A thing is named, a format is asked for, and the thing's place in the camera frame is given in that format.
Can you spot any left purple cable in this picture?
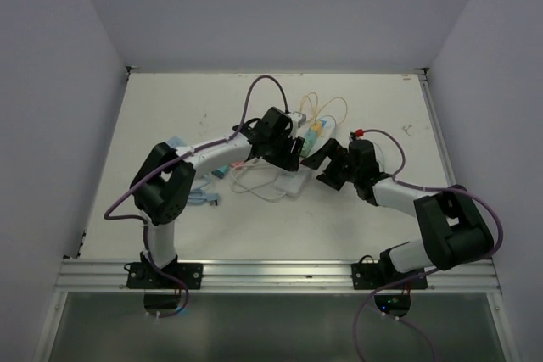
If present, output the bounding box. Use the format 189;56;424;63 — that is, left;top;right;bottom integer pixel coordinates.
104;75;294;319

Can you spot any yellow cable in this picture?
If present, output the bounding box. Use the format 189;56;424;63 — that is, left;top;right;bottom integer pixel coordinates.
299;91;350;125

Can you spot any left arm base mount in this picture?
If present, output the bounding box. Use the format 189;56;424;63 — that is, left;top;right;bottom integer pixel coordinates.
123;258;204;319

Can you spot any white power strip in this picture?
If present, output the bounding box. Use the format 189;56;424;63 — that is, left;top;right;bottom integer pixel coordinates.
228;115;339;202

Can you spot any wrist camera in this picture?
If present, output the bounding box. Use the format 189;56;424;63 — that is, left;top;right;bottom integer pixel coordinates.
289;111;307;127
350;129;365;141

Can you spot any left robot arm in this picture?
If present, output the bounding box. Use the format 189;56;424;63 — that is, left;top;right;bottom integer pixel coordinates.
131;107;306;288

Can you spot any aluminium rail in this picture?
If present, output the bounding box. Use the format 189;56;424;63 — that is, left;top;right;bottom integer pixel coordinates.
54;259;501;294

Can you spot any teal plug adapter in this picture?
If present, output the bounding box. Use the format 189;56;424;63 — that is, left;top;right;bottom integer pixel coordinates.
211;166;229;179

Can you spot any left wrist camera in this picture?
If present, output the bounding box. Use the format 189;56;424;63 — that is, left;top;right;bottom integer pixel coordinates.
289;111;307;127

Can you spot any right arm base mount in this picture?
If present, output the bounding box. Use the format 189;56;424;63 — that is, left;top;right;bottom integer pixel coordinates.
350;255;428;319

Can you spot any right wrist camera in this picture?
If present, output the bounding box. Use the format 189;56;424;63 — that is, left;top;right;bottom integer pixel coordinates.
350;129;365;141

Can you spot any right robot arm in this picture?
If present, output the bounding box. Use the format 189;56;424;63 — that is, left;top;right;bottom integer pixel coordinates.
301;139;494;288

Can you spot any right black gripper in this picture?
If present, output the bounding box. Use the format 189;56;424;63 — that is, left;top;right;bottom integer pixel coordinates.
301;138;361;191

